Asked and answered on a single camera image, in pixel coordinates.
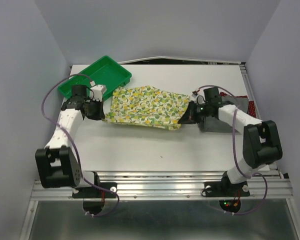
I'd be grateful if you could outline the green plastic tray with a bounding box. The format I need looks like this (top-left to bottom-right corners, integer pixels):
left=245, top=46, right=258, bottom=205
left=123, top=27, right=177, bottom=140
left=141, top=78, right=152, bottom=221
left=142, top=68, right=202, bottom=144
left=58, top=55, right=132, bottom=100

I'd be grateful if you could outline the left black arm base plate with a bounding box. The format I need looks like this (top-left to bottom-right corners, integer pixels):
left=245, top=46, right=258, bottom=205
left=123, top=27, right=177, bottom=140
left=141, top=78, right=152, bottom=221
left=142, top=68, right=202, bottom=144
left=72, top=182, right=118, bottom=199

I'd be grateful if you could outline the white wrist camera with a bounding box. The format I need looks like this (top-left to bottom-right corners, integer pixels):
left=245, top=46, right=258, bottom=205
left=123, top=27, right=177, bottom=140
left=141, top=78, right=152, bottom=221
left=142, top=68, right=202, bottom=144
left=191, top=90, right=205, bottom=105
left=90, top=84, right=107, bottom=102

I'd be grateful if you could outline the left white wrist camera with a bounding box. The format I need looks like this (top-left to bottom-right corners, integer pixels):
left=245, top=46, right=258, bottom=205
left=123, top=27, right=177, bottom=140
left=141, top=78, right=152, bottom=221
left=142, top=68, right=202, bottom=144
left=90, top=84, right=107, bottom=102

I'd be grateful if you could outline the aluminium frame rail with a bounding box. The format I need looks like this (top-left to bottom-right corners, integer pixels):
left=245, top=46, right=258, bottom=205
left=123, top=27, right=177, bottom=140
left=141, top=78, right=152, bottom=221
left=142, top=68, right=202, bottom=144
left=29, top=170, right=295, bottom=202

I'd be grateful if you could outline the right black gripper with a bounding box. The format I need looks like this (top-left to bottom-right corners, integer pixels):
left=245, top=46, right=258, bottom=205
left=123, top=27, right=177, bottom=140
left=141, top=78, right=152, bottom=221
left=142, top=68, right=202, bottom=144
left=177, top=100, right=211, bottom=125

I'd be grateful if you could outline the yellow lemon print skirt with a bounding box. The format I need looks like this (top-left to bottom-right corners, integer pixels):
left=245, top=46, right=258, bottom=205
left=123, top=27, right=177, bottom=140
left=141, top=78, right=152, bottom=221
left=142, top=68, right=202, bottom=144
left=103, top=85, right=191, bottom=131

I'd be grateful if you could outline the red polka dot skirt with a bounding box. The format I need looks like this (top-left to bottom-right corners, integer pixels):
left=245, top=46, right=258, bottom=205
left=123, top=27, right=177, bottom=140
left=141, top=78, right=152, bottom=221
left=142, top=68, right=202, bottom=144
left=220, top=91, right=257, bottom=118

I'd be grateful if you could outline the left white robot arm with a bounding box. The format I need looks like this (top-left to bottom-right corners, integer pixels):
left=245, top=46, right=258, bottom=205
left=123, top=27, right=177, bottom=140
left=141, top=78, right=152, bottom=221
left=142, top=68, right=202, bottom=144
left=35, top=83, right=107, bottom=197

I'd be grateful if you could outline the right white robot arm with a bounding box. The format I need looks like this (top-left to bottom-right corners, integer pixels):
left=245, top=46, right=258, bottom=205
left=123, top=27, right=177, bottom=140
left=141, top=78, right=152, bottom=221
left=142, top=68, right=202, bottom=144
left=178, top=85, right=283, bottom=198

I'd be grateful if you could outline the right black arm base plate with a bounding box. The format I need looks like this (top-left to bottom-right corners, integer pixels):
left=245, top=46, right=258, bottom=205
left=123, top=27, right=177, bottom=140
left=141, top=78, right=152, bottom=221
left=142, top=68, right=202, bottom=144
left=201, top=181, right=251, bottom=198

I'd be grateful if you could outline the grey skirt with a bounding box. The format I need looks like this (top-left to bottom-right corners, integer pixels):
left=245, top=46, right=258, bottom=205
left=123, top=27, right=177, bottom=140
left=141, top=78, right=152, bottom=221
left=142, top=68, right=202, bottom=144
left=198, top=96, right=250, bottom=135

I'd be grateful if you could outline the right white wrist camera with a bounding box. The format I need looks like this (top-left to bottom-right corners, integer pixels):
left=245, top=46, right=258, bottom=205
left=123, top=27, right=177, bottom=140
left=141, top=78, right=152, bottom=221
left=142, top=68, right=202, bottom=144
left=191, top=90, right=205, bottom=105

